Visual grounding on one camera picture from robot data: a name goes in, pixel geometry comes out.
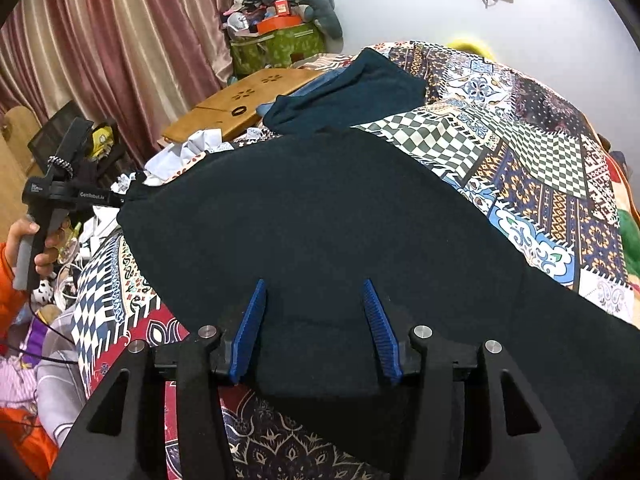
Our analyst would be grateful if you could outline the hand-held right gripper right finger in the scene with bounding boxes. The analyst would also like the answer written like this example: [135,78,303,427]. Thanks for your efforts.
[362,278,593,480]

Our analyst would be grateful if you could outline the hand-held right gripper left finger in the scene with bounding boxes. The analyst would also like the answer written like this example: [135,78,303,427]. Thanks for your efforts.
[49,278,268,480]

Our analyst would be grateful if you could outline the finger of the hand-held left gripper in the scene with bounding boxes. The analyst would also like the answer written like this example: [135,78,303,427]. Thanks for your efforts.
[75,156,126,200]

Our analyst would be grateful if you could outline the black pants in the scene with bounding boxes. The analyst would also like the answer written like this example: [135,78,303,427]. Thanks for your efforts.
[116,129,640,480]

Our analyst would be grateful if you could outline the person's left hand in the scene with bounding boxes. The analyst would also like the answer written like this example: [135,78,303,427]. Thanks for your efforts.
[5,216,68,280]

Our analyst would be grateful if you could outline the black laptop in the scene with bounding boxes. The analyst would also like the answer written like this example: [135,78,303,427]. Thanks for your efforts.
[27,100,91,166]

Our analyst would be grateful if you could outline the white printed cloth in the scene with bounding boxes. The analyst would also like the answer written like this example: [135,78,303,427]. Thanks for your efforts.
[144,128,236,186]

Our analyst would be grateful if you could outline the striped pink curtain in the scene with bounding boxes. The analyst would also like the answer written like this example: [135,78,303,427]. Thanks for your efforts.
[0,0,241,166]

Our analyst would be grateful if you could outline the wooden lap desk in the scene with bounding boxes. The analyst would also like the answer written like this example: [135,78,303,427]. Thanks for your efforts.
[161,68,326,145]

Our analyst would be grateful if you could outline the light purple cloth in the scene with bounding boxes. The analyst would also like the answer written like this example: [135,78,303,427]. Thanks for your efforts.
[0,310,91,441]

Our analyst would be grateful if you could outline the green patterned storage bag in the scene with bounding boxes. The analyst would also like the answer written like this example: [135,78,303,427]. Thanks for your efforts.
[229,24,327,79]

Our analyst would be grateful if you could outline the patchwork printed bed sheet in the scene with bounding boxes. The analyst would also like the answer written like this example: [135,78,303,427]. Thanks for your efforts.
[70,40,640,480]

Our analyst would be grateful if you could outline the pile of clutter on bag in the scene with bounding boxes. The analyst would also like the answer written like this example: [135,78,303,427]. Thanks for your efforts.
[224,0,311,41]

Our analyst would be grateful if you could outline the dark teal garment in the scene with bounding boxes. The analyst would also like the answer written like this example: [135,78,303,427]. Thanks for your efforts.
[262,48,429,137]

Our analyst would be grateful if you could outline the orange box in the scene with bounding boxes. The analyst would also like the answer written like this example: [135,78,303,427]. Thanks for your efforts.
[256,15,304,36]

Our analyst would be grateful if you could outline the grey plush toy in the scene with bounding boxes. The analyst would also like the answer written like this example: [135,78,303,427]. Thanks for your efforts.
[264,0,345,40]

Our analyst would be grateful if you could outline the yellow green object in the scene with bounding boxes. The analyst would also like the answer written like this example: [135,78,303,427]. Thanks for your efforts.
[446,38,493,56]

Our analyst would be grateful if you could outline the black cable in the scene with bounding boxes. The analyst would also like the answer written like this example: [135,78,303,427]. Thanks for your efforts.
[0,305,81,366]

